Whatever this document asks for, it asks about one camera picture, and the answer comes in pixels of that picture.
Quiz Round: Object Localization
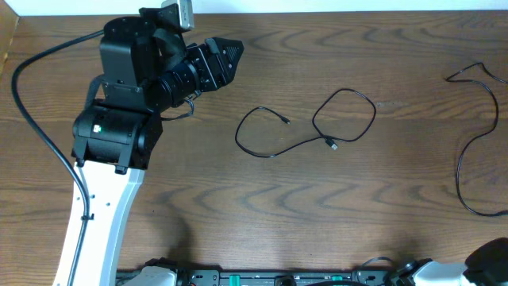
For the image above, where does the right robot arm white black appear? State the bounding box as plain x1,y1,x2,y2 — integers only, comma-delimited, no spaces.
384,238,507,286

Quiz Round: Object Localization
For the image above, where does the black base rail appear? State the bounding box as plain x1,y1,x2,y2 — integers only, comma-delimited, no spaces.
114,269,398,286

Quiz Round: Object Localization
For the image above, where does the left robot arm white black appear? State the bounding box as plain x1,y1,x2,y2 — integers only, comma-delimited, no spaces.
54,15,244,285

